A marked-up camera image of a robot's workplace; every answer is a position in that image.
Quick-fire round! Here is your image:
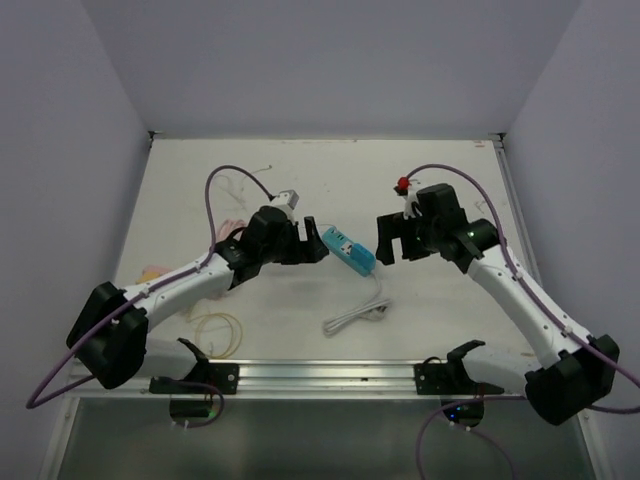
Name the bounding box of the teal power strip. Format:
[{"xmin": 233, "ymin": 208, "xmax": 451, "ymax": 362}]
[{"xmin": 321, "ymin": 226, "xmax": 358, "ymax": 271}]

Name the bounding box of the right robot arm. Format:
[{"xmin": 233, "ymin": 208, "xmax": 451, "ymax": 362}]
[{"xmin": 376, "ymin": 177, "xmax": 620, "ymax": 425}]

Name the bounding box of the aluminium rail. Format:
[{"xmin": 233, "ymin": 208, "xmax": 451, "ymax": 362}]
[{"xmin": 62, "ymin": 357, "xmax": 546, "ymax": 399}]

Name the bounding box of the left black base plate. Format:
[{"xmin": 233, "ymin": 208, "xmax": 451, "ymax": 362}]
[{"xmin": 143, "ymin": 338, "xmax": 240, "ymax": 395}]

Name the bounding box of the pink power strip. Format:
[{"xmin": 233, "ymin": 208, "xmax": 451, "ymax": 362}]
[{"xmin": 136, "ymin": 265, "xmax": 171, "ymax": 284}]

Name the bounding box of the blue plug adapter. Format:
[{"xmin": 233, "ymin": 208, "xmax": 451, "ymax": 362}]
[{"xmin": 347, "ymin": 243, "xmax": 376, "ymax": 277}]

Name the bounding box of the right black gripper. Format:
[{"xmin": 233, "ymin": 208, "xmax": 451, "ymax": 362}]
[{"xmin": 376, "ymin": 210, "xmax": 442, "ymax": 265}]

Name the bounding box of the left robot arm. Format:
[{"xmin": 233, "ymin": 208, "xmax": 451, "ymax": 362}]
[{"xmin": 67, "ymin": 206, "xmax": 329, "ymax": 393}]

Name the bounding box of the white power strip cord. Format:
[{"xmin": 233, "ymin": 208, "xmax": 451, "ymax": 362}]
[{"xmin": 322, "ymin": 269, "xmax": 392, "ymax": 338}]

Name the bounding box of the yellow usb cable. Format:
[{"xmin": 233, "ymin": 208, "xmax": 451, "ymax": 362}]
[{"xmin": 187, "ymin": 312, "xmax": 245, "ymax": 359}]

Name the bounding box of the thin white usb cable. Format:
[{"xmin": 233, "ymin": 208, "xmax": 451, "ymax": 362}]
[{"xmin": 213, "ymin": 163, "xmax": 274, "ymax": 211}]

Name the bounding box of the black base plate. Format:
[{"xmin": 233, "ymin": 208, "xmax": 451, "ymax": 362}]
[
  {"xmin": 413, "ymin": 340, "xmax": 505, "ymax": 396},
  {"xmin": 143, "ymin": 338, "xmax": 240, "ymax": 395}
]

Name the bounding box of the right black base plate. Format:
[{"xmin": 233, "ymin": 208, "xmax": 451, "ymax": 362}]
[{"xmin": 413, "ymin": 340, "xmax": 505, "ymax": 396}]

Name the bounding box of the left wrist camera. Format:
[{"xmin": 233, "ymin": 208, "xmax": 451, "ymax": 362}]
[{"xmin": 271, "ymin": 189, "xmax": 299, "ymax": 210}]

